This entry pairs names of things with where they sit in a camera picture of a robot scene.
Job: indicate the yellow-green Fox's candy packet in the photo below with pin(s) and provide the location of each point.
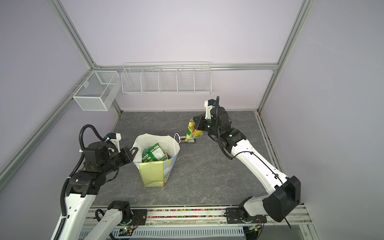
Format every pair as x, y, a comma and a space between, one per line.
192, 133

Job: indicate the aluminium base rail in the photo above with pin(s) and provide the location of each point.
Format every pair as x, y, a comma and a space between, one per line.
201, 216

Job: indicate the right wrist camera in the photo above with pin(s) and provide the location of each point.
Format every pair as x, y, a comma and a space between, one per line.
209, 105

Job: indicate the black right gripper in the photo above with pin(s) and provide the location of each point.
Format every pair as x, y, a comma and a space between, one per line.
201, 124

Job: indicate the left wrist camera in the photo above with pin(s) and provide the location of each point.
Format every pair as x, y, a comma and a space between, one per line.
115, 138

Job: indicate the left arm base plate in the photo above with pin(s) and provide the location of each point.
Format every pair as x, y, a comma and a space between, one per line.
135, 217

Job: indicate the green Fox's candy packet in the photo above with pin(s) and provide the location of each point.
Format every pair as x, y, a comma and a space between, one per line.
154, 154

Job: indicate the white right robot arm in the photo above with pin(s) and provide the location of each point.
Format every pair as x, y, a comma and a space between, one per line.
283, 192

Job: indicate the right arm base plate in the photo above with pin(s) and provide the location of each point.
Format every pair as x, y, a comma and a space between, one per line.
238, 215

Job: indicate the white and green paper bag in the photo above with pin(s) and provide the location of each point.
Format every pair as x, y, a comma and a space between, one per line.
156, 174

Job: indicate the long white wire shelf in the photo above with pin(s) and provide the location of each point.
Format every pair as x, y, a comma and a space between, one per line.
166, 78

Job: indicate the small white mesh basket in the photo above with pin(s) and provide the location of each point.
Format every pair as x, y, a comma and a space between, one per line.
98, 91

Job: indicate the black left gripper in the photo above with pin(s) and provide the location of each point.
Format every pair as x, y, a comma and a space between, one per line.
125, 152

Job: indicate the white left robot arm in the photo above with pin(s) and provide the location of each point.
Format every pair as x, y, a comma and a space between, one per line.
100, 156

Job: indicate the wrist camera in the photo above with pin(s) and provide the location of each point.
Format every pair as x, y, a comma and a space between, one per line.
115, 138
209, 105

